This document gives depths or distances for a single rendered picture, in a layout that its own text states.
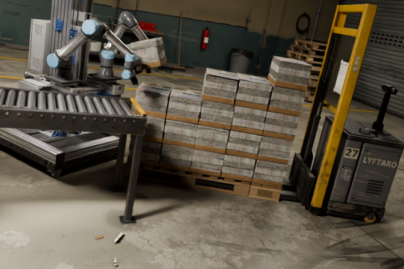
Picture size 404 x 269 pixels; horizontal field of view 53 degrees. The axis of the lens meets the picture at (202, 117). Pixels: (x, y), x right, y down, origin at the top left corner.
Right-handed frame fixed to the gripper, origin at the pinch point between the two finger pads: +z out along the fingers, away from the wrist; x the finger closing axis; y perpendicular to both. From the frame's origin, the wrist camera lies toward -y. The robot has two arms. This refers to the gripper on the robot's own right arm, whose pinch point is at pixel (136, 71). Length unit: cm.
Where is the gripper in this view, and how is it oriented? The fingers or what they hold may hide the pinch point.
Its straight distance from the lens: 353.0
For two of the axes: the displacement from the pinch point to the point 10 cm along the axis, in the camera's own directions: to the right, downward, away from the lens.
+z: 0.7, -2.5, 9.7
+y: -1.8, -9.5, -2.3
